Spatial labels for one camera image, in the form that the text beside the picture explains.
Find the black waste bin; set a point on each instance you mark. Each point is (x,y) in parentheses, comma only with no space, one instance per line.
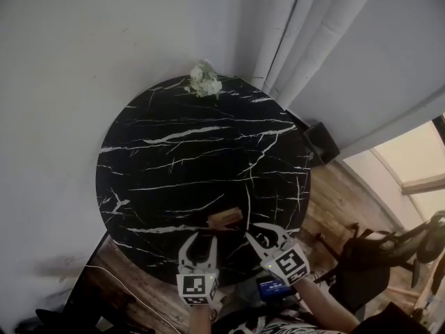
(321,143)

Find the black flat panel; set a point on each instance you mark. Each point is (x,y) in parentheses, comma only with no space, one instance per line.
(78,291)

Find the black office chair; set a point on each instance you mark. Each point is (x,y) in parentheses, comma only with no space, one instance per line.
(368,263)

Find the white flower bunch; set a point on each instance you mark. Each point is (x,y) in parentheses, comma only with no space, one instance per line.
(205,80)

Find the round black marble table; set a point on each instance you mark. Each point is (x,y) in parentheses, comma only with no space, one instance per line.
(194,158)

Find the person's patterned shirt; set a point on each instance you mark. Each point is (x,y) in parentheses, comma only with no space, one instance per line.
(285,327)

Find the black device with blue screen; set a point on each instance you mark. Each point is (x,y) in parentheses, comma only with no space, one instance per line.
(276,287)

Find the person's left forearm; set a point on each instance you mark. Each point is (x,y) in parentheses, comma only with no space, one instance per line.
(200,320)

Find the white insulated pipe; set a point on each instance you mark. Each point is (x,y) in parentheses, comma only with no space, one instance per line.
(295,40)
(321,47)

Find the window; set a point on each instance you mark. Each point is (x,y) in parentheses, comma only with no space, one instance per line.
(410,165)

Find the thin white pipe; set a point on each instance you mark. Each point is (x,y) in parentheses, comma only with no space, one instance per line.
(274,40)

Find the small wooden block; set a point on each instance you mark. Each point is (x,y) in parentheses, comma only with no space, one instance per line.
(224,218)

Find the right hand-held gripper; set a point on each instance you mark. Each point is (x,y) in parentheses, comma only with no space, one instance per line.
(286,264)

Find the person's right forearm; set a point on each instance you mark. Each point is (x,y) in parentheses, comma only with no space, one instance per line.
(323,304)

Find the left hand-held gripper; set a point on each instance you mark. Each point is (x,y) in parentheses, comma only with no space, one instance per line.
(196,285)

